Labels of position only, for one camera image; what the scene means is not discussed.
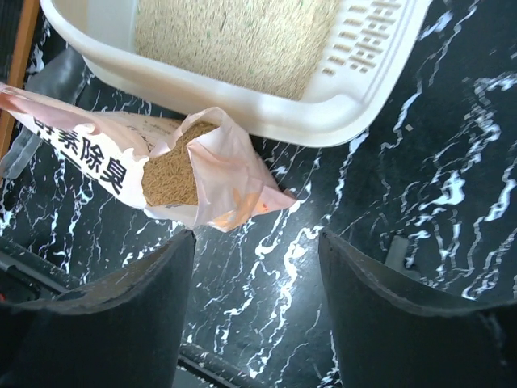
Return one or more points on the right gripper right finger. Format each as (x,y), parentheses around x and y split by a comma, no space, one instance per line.
(392,331)

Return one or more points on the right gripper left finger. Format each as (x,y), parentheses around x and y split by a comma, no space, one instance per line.
(122,330)

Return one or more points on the pink cat litter bag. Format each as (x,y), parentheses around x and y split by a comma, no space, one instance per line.
(200,171)

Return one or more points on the cream plastic litter box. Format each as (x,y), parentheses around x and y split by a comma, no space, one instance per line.
(310,73)

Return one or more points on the black marble pattern mat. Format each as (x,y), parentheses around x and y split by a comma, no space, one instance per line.
(438,165)

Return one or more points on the orange wooden tray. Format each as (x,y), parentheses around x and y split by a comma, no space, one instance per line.
(18,25)

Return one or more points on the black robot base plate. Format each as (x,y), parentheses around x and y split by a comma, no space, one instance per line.
(25,277)

